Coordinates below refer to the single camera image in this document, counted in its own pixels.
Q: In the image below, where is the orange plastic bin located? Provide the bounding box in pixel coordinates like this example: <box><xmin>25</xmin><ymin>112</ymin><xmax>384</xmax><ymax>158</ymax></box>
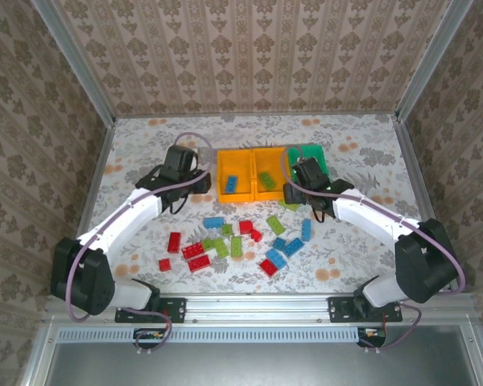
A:
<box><xmin>216</xmin><ymin>148</ymin><xmax>255</xmax><ymax>205</ymax></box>
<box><xmin>250</xmin><ymin>146</ymin><xmax>292</xmax><ymax>203</ymax></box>

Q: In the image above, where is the green plastic bin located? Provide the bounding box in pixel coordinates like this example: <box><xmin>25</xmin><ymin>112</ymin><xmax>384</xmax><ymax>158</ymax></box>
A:
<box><xmin>286</xmin><ymin>143</ymin><xmax>332</xmax><ymax>190</ymax></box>

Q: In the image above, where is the floral patterned table covering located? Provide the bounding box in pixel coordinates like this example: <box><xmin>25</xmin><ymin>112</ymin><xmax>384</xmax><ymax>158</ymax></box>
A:
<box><xmin>69</xmin><ymin>114</ymin><xmax>444</xmax><ymax>295</ymax></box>

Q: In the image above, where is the grey sheet metal panel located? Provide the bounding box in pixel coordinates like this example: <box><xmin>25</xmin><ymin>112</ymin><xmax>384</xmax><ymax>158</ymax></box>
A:
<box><xmin>43</xmin><ymin>324</ymin><xmax>482</xmax><ymax>386</ymax></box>

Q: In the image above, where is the thin black right gripper cable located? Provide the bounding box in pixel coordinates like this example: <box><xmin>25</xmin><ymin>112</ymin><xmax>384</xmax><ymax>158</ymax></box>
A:
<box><xmin>311</xmin><ymin>204</ymin><xmax>332</xmax><ymax>224</ymax></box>

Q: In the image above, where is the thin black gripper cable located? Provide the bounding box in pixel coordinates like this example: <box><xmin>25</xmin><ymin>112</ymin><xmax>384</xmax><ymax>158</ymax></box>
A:
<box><xmin>311</xmin><ymin>204</ymin><xmax>332</xmax><ymax>224</ymax></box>
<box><xmin>160</xmin><ymin>195</ymin><xmax>187</xmax><ymax>215</ymax></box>

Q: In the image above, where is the thin black left gripper cable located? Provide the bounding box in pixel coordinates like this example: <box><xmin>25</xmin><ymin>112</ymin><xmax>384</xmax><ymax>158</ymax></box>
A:
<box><xmin>160</xmin><ymin>195</ymin><xmax>187</xmax><ymax>215</ymax></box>

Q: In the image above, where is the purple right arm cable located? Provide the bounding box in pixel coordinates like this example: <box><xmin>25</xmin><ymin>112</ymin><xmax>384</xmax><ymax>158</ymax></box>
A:
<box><xmin>280</xmin><ymin>146</ymin><xmax>467</xmax><ymax>355</ymax></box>

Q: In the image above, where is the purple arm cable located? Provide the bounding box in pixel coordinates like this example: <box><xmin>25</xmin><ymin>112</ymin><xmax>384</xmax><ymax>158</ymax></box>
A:
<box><xmin>64</xmin><ymin>131</ymin><xmax>213</xmax><ymax>355</ymax></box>
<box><xmin>280</xmin><ymin>146</ymin><xmax>467</xmax><ymax>355</ymax></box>

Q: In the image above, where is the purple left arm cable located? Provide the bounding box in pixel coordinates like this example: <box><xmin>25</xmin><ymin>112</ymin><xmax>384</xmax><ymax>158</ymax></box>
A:
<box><xmin>64</xmin><ymin>131</ymin><xmax>213</xmax><ymax>355</ymax></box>

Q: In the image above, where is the aluminium side rail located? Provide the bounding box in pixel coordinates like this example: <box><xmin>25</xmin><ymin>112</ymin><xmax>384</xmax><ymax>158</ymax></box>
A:
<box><xmin>394</xmin><ymin>117</ymin><xmax>460</xmax><ymax>294</ymax></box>
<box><xmin>60</xmin><ymin>118</ymin><xmax>118</xmax><ymax>295</ymax></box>

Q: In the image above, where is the thin aluminium back rail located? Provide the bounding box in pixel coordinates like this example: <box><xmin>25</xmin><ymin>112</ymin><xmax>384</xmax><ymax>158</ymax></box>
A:
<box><xmin>114</xmin><ymin>113</ymin><xmax>398</xmax><ymax>120</ymax></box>

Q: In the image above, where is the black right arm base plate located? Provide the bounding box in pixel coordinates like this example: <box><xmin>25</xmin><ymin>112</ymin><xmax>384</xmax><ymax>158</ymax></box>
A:
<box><xmin>327</xmin><ymin>296</ymin><xmax>403</xmax><ymax>324</ymax></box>

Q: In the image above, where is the long aluminium mounting rail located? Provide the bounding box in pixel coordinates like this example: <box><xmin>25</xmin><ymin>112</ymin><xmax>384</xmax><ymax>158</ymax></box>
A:
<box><xmin>43</xmin><ymin>292</ymin><xmax>478</xmax><ymax>323</ymax></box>

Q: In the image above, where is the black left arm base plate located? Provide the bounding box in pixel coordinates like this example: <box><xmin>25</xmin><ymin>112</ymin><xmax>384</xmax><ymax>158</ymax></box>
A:
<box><xmin>114</xmin><ymin>296</ymin><xmax>188</xmax><ymax>324</ymax></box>

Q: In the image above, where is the white slotted cable duct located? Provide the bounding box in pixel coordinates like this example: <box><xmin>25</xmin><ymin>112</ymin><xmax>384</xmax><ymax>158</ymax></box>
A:
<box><xmin>57</xmin><ymin>326</ymin><xmax>387</xmax><ymax>344</ymax></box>

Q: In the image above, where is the aluminium frame post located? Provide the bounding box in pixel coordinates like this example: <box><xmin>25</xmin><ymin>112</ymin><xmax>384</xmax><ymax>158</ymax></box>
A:
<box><xmin>30</xmin><ymin>0</ymin><xmax>118</xmax><ymax>125</ymax></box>
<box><xmin>394</xmin><ymin>0</ymin><xmax>475</xmax><ymax>124</ymax></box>

